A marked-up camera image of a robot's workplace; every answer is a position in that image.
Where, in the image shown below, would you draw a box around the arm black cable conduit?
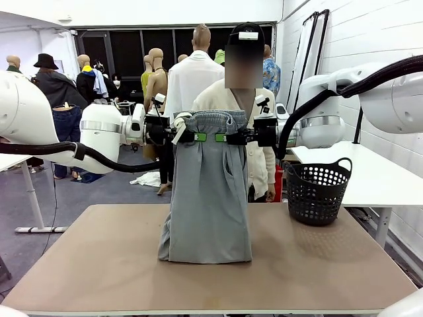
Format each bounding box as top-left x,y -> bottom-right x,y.
0,141 -> 163,173
276,55 -> 423,161

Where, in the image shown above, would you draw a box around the mannequin in yellow top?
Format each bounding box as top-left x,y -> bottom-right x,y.
141,54 -> 155,93

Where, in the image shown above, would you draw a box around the white desk with T-leg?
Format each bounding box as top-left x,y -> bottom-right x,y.
0,153 -> 69,234

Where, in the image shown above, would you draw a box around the black framed white panel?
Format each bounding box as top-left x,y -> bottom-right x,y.
305,9 -> 330,79
286,11 -> 319,103

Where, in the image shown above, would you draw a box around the mannequin in white shirt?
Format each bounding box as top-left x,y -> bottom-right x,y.
164,23 -> 225,120

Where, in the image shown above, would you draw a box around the person's left forearm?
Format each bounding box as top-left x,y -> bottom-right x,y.
262,151 -> 277,188

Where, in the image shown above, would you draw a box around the grey sweat shorts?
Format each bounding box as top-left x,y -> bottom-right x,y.
157,110 -> 252,264

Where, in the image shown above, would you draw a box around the white small stool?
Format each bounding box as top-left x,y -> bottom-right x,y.
117,100 -> 136,115

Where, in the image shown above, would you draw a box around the person in cream cardigan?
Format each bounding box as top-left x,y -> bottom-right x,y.
191,79 -> 277,203

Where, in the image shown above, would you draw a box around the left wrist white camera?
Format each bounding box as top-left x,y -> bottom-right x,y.
153,93 -> 166,115

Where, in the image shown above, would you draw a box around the large white desk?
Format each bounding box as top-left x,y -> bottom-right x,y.
287,141 -> 423,248

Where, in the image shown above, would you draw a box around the wrist white camera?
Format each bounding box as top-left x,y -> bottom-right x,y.
153,93 -> 166,115
254,94 -> 275,117

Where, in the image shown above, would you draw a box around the bare tan mannequin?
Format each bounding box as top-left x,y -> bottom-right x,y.
145,48 -> 174,195

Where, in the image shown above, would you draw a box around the person with face mask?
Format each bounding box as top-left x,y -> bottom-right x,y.
111,73 -> 123,102

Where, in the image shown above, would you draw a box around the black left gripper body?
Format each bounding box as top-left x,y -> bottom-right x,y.
144,114 -> 173,146

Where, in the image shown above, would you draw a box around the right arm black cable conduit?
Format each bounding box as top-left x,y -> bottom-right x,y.
276,55 -> 423,161

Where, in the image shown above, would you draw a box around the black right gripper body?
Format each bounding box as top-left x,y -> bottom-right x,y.
253,116 -> 278,148

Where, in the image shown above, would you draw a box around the mannequin with yellow collar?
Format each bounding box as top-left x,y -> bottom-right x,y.
76,54 -> 110,105

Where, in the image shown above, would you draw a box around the mannequin in cream coat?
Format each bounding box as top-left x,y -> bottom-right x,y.
5,55 -> 30,79

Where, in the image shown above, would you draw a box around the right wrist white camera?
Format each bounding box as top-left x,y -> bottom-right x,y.
254,94 -> 275,117

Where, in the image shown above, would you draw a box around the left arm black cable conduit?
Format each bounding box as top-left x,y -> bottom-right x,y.
0,141 -> 163,173

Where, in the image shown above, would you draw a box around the black tripod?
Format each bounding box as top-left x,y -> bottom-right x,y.
352,107 -> 364,145

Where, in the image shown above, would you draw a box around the red bin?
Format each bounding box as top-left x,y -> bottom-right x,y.
276,164 -> 284,202

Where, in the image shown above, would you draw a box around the mannequin in blue floral shirt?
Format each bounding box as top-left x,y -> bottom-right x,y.
263,44 -> 282,98

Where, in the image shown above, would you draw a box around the white cloth on floor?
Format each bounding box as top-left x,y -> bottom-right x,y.
129,171 -> 162,188

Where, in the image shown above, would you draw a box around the black perforated plastic basket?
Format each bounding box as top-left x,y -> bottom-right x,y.
284,157 -> 353,227

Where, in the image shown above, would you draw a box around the mannequin in blue jeans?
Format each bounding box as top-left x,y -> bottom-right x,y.
52,104 -> 83,180

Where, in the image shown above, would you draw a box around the light blue shirt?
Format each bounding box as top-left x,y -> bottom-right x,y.
93,68 -> 109,98

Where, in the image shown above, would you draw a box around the black bucket hat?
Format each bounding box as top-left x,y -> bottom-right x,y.
33,53 -> 59,70

